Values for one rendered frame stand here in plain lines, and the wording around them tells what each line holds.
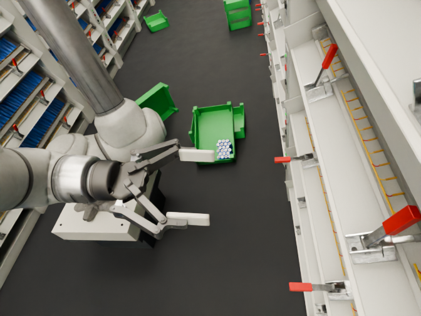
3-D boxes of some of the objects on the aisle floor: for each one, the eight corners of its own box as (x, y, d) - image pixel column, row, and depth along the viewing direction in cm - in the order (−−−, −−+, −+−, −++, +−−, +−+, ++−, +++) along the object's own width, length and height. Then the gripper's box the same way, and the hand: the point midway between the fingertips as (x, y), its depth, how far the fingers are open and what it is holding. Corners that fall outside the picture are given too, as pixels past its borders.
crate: (236, 162, 127) (233, 157, 119) (198, 165, 131) (193, 161, 124) (233, 108, 135) (230, 101, 128) (197, 113, 140) (193, 106, 132)
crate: (137, 135, 158) (121, 111, 143) (171, 107, 169) (160, 81, 154) (144, 140, 154) (129, 115, 139) (179, 111, 164) (168, 84, 149)
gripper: (122, 143, 58) (216, 147, 56) (79, 254, 42) (207, 263, 41) (111, 119, 52) (216, 122, 51) (57, 237, 36) (206, 246, 35)
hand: (206, 185), depth 46 cm, fingers open, 13 cm apart
